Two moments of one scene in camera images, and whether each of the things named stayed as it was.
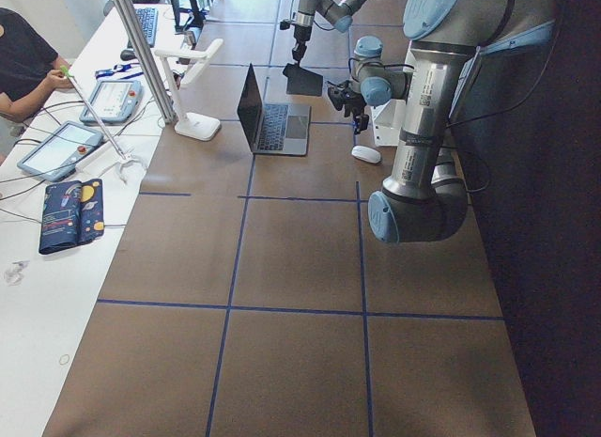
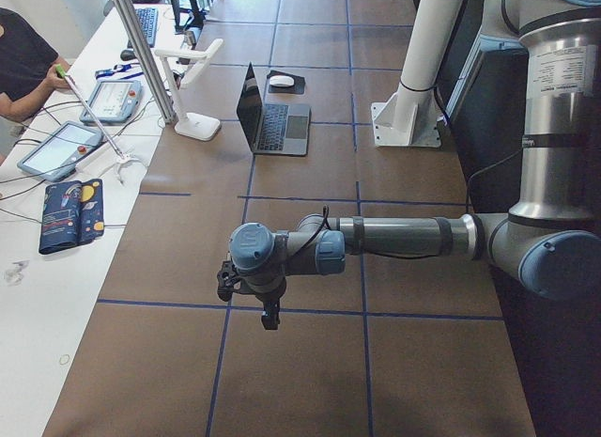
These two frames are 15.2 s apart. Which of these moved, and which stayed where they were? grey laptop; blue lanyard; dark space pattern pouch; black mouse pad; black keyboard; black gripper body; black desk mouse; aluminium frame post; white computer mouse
Moved: white computer mouse; black mouse pad; black gripper body
Stayed: grey laptop; blue lanyard; aluminium frame post; black keyboard; dark space pattern pouch; black desk mouse
